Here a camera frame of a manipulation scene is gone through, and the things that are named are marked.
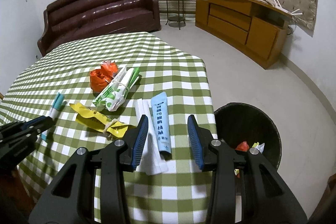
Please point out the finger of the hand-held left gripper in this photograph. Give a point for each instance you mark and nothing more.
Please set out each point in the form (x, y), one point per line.
(15, 150)
(39, 122)

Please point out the white router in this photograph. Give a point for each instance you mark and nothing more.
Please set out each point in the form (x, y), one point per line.
(284, 11)

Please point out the wooden cabinet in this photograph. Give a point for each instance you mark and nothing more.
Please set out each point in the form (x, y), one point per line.
(262, 37)

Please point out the white paper roll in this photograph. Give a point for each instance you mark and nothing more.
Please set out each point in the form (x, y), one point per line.
(151, 154)

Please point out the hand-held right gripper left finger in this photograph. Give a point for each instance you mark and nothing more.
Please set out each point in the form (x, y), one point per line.
(139, 144)

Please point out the pale green wrapper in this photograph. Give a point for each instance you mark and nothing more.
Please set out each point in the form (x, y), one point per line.
(258, 146)

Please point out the green white wrapper bundle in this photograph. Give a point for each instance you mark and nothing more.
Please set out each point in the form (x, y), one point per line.
(113, 95)

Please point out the large orange plastic bag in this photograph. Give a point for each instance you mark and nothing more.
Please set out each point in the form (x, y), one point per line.
(242, 147)

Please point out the light blue tube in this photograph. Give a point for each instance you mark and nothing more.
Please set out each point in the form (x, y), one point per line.
(160, 124)

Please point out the small orange plastic bag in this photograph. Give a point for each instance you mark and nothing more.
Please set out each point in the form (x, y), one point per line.
(98, 79)

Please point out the black metal plant stand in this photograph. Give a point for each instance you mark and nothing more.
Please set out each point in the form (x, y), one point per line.
(176, 20)

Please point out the black trash bin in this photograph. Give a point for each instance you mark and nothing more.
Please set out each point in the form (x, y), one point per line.
(244, 121)

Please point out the yellow wrapper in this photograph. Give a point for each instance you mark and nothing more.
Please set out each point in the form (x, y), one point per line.
(92, 116)

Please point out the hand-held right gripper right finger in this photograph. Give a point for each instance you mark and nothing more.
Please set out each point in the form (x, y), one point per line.
(195, 144)

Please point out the white tube teal cap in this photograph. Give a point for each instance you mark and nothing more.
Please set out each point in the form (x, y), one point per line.
(56, 108)

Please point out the green checkered tablecloth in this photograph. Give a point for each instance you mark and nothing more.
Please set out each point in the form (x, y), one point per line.
(157, 61)

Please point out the brown leather sofa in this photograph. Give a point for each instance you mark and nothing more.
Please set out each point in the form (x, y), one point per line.
(99, 11)

